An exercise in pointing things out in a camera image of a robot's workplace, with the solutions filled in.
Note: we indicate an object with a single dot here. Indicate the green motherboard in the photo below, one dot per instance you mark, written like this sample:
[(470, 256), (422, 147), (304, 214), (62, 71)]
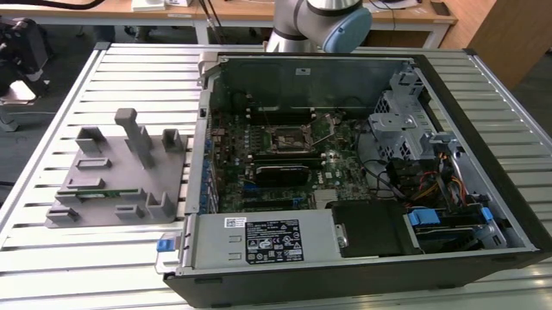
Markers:
[(346, 151)]

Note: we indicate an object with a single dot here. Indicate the blue case latch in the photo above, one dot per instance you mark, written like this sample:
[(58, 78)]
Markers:
[(166, 245)]

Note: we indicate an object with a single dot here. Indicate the blue disk carrier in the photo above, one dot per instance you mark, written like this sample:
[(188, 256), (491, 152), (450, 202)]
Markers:
[(424, 219)]

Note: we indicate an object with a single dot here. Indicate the black expansion slot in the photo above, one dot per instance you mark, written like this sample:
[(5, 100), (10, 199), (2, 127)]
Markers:
[(268, 204)]

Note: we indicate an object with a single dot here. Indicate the silver drive cage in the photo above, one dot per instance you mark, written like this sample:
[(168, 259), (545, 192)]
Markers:
[(391, 124)]

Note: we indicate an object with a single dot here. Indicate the silver disk bay bracket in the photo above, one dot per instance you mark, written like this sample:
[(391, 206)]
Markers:
[(469, 174)]

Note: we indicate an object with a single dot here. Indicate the grey parts rack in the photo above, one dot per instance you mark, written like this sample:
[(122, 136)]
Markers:
[(125, 181)]

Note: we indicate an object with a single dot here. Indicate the black fan shroud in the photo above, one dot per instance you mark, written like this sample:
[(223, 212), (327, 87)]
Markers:
[(371, 226)]

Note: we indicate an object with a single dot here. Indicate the wooden desk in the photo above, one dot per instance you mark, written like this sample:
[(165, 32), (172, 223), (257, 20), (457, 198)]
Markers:
[(86, 13)]

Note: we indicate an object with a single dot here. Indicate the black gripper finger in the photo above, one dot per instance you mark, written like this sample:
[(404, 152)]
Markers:
[(37, 84)]

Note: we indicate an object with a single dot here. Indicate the black PC case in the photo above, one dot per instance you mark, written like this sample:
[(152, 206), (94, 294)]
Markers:
[(303, 287)]

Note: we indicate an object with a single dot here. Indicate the small blue clip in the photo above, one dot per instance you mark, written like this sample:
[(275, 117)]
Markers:
[(487, 215)]

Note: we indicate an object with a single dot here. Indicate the black RAM slot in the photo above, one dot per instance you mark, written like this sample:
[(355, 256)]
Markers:
[(285, 155), (280, 111), (280, 119), (285, 162)]

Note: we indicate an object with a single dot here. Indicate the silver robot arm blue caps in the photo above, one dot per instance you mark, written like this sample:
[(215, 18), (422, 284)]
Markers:
[(303, 19)]

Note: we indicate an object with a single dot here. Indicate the white box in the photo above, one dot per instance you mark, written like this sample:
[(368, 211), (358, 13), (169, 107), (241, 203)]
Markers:
[(149, 4)]

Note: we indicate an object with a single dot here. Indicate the silver chipset heat sink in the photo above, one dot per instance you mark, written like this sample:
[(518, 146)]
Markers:
[(324, 197)]

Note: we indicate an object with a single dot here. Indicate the small dark phone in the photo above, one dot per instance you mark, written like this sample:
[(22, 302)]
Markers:
[(440, 9)]

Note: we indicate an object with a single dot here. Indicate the green RAM stick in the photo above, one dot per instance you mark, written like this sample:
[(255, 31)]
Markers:
[(114, 193)]

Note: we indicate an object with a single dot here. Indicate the silver power supply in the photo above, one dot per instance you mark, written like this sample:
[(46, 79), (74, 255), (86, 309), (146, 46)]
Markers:
[(208, 239)]

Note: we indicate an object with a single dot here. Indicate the wooden cabinet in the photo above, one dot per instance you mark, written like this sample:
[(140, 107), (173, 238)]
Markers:
[(509, 32)]

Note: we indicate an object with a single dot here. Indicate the small black graphics card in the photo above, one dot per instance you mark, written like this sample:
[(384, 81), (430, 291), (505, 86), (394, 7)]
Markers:
[(283, 176)]

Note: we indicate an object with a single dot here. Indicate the CPU socket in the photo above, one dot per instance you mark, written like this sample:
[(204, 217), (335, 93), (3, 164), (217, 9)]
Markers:
[(287, 137)]

